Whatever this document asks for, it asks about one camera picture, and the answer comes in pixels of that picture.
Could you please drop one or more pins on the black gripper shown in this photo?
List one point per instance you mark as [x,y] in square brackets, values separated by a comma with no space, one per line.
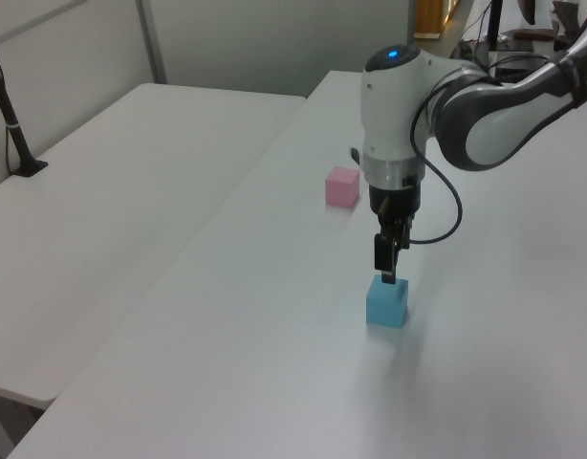
[394,203]

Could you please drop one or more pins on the blue foam cube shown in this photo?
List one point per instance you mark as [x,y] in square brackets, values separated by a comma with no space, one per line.
[386,306]

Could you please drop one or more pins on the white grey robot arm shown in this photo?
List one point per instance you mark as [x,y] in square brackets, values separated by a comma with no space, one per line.
[389,119]

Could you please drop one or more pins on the pink foam cube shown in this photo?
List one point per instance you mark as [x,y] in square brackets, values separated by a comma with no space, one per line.
[342,189]

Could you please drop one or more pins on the black flat electronics box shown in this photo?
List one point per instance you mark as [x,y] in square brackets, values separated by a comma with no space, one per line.
[508,74]

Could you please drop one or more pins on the black electronics box green connector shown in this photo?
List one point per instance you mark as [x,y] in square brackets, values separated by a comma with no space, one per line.
[468,50]

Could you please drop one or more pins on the black monitor stand pole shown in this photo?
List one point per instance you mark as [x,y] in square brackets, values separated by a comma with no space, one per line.
[494,24]

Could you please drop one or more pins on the brown flat pad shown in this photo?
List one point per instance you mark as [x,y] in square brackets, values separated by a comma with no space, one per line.
[532,34]

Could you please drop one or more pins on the black keyboard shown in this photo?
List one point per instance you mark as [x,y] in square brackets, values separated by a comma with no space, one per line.
[568,16]

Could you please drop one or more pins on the white adjacent table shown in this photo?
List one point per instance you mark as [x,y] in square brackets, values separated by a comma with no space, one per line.
[107,215]

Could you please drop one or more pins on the grey partition post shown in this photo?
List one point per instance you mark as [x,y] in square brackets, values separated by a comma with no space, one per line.
[150,38]

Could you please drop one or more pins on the black camera stand pole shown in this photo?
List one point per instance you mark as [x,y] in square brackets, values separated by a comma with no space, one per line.
[6,110]

